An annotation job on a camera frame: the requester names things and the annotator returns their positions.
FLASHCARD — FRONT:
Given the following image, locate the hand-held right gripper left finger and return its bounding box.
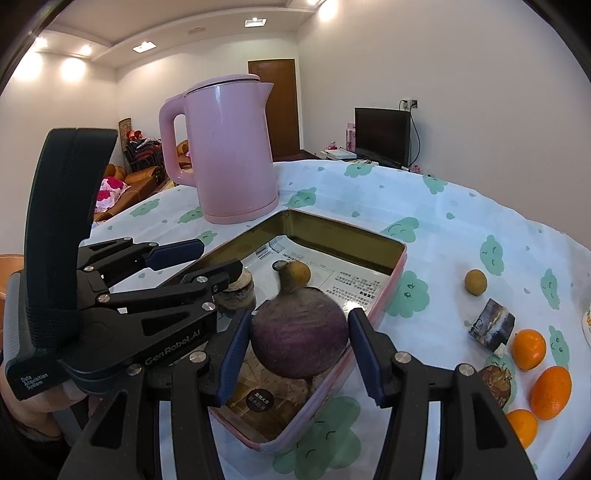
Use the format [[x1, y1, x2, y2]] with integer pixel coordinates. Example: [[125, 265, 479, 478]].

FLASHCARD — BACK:
[[55, 308, 254, 480]]

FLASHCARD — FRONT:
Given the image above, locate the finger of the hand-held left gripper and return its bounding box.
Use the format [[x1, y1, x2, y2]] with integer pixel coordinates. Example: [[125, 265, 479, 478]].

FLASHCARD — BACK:
[[95, 258, 244, 339], [76, 237, 205, 296]]

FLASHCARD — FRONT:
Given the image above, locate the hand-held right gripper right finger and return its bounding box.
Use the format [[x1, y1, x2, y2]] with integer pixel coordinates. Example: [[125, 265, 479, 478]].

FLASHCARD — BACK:
[[347, 307, 539, 480]]

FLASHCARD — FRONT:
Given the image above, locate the purple turnip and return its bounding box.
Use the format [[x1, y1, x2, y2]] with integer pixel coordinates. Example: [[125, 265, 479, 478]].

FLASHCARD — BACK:
[[250, 261, 350, 379]]

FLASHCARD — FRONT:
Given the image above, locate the small yellow-brown fruit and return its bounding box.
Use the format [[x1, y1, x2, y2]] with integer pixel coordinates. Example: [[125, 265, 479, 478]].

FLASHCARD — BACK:
[[464, 269, 488, 296], [288, 261, 311, 289]]

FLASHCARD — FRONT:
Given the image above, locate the pink tin box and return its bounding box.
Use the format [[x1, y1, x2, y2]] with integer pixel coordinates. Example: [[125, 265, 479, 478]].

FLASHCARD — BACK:
[[166, 209, 408, 455]]

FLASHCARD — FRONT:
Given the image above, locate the large orange mandarin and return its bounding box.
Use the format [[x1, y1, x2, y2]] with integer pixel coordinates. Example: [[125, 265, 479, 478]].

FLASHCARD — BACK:
[[529, 366, 573, 421]]

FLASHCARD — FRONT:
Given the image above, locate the person's left hand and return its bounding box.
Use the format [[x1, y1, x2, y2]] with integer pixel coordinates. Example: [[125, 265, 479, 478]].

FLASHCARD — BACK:
[[0, 381, 102, 446]]

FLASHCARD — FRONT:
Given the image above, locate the brown printed packet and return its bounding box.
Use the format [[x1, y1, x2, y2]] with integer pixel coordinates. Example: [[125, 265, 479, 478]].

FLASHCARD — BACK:
[[226, 355, 315, 439]]

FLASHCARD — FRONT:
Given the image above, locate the white printed paper sheet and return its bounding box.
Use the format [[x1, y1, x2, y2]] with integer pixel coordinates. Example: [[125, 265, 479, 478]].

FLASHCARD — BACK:
[[245, 235, 389, 315]]

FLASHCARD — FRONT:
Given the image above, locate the brown leather sofa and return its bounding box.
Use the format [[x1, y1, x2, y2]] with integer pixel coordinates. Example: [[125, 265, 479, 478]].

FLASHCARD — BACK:
[[95, 141, 190, 222]]

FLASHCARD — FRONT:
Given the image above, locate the pink floral cushion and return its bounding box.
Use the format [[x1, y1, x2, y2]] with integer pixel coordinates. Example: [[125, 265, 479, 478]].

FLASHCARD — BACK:
[[95, 178, 130, 213]]

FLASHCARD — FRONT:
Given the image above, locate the dark chair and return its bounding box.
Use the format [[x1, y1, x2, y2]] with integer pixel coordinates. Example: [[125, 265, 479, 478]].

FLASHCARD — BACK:
[[121, 136, 164, 174]]

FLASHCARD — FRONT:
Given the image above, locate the pink electric kettle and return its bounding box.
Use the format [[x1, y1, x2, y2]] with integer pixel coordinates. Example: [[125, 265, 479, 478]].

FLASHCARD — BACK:
[[159, 74, 280, 225]]

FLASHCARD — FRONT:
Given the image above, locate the orange stool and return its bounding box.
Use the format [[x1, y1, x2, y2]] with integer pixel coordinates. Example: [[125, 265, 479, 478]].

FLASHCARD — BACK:
[[0, 253, 25, 305]]

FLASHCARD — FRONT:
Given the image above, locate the cloud-print tablecloth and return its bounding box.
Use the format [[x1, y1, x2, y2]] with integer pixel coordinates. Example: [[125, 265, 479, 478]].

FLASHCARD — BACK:
[[95, 159, 591, 480]]

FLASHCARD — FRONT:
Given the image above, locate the brown wooden door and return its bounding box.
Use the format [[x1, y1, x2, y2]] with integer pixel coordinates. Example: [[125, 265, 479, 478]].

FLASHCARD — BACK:
[[248, 58, 297, 160]]

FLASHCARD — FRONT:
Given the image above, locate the black television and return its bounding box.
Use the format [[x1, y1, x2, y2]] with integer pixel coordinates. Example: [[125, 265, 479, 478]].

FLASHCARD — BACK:
[[354, 107, 411, 168]]

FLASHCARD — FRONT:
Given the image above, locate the black power cable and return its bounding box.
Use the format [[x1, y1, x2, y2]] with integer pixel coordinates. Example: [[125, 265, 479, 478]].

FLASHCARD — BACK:
[[409, 108, 424, 169]]

